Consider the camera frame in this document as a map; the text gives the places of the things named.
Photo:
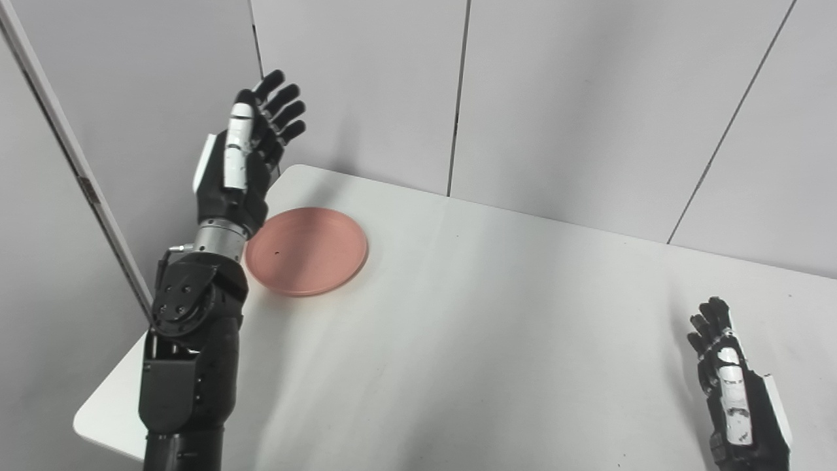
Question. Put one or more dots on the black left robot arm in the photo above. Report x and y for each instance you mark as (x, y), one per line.
(189, 366)

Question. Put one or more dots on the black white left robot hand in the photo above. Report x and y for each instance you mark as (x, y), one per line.
(235, 199)

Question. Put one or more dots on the pink round plate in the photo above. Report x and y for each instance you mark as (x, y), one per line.
(307, 252)

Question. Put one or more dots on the grey wall panel hinge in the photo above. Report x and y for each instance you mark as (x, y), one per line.
(88, 190)

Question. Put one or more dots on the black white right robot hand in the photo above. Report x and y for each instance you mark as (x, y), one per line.
(758, 451)

